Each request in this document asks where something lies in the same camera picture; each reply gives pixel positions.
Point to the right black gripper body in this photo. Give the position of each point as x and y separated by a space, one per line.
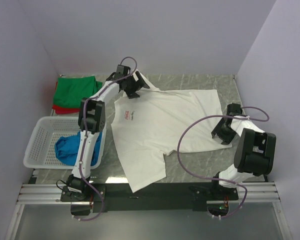
221 131

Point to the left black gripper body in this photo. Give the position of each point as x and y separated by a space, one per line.
136 83

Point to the white t shirt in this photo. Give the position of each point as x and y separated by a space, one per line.
147 129

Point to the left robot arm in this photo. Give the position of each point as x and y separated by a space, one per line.
92 121

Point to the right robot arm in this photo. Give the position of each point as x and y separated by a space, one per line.
254 155

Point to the green folded t shirt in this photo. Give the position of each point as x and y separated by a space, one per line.
87 86

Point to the red folded t shirt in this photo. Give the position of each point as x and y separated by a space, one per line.
65 110

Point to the blue t shirt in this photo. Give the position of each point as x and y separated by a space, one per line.
66 149

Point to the white plastic basket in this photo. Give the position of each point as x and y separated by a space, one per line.
40 151

